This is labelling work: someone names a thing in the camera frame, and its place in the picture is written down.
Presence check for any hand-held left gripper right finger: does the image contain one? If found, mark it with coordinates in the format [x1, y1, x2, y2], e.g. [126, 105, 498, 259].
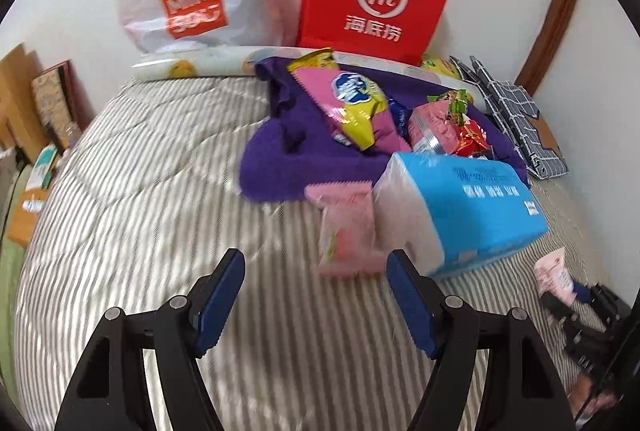
[386, 248, 574, 431]

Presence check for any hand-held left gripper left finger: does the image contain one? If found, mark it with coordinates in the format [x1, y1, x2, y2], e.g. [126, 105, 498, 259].
[54, 248, 247, 431]

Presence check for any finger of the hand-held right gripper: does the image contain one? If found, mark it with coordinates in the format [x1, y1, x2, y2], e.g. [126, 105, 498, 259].
[541, 292, 576, 328]
[572, 280, 610, 308]

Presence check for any small pale pink packet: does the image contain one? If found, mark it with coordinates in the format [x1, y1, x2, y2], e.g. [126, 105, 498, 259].
[532, 247, 577, 307]

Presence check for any pale pink snack packet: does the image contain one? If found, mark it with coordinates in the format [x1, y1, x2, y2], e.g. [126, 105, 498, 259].
[305, 182, 383, 278]

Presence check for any person's right hand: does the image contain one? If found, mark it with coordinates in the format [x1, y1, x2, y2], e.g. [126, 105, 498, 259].
[570, 373, 618, 431]

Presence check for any blue tissue pack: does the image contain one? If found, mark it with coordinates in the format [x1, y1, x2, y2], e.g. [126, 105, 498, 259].
[372, 152, 550, 281]

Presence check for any red snack packet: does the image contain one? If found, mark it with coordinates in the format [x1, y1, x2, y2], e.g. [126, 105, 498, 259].
[455, 120, 493, 159]

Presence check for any large pink snack bag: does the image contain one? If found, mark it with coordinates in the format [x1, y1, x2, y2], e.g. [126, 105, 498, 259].
[407, 102, 463, 155]

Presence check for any purple towel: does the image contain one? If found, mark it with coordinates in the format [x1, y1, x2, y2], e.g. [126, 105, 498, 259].
[239, 56, 531, 203]

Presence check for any grey plaid star cloth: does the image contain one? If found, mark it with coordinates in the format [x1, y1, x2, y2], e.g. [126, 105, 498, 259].
[450, 55, 570, 182]

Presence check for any blue snack packet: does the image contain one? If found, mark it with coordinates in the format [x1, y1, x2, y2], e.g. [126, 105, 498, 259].
[387, 98, 413, 139]

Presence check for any green triangular snack packet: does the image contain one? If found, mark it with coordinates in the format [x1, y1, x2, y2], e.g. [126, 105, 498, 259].
[426, 90, 475, 124]

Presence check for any yellow pink snack bag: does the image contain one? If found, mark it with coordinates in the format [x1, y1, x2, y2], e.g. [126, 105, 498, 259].
[287, 66, 411, 155]

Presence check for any orange box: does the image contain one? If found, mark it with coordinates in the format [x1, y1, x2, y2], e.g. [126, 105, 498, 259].
[6, 188, 51, 248]

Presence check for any green cloth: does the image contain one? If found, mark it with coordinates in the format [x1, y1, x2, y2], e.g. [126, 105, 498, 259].
[0, 151, 38, 392]

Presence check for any teal white box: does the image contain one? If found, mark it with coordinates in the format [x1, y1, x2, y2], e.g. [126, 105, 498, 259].
[24, 144, 63, 192]

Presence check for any yellow green packet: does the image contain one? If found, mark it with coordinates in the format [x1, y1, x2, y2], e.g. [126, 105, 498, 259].
[421, 54, 463, 81]

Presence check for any white fruit print bolster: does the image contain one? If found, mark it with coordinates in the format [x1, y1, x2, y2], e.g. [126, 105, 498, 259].
[131, 45, 476, 88]

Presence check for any patterned box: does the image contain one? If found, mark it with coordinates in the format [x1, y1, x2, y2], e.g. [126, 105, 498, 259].
[31, 60, 88, 149]

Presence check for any yellow brown triangular snack packet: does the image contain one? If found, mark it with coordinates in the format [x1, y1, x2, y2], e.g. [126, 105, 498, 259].
[286, 48, 335, 73]

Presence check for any wooden bed frame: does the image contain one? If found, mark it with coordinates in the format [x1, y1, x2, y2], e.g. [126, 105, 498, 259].
[515, 0, 586, 97]

